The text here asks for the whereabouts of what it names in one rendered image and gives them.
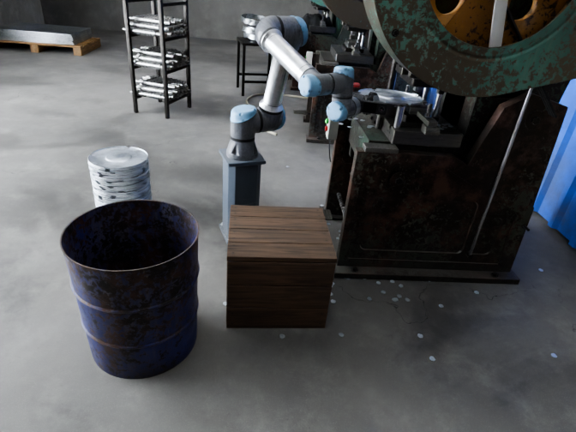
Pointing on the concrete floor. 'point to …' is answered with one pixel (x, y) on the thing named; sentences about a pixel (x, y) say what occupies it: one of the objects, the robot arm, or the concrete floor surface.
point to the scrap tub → (135, 284)
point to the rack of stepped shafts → (159, 54)
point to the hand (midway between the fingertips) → (378, 100)
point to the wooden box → (279, 267)
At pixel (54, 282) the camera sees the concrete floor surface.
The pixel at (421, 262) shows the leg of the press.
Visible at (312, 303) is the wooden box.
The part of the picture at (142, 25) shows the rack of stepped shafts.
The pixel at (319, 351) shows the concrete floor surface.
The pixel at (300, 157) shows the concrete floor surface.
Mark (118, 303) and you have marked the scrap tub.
